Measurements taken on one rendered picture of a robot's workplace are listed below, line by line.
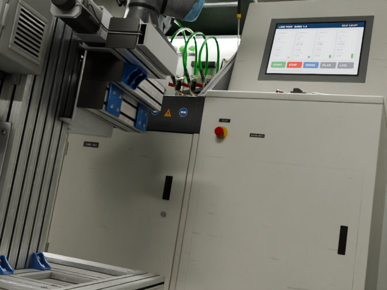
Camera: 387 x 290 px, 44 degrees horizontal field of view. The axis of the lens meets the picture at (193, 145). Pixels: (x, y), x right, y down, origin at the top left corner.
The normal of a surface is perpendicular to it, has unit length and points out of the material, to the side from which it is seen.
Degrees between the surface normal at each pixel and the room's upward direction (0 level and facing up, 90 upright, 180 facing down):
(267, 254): 90
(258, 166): 90
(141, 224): 90
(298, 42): 76
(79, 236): 90
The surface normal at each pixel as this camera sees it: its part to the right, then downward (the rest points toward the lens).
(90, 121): 0.95, 0.11
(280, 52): -0.35, -0.42
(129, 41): -0.26, -0.18
